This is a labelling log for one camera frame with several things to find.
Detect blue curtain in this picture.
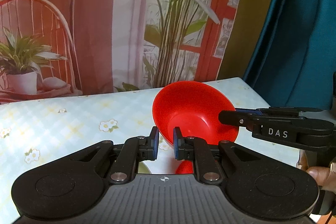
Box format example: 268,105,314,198
242,0,336,111

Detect green plastic plate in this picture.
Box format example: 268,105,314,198
138,161,152,174

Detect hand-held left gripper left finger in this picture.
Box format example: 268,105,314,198
70,126,160,185

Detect floral checked tablecloth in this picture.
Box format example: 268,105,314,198
0,77,301,215

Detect red plastic bowl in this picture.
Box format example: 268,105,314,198
152,81,239,150
174,160,196,175

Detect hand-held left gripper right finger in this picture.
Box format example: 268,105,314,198
172,126,263,185

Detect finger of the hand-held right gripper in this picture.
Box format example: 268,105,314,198
234,107,324,118
218,110,336,148

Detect person's right hand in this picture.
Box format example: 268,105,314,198
299,152,336,191

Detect printed room scene backdrop cloth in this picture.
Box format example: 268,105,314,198
0,0,250,105

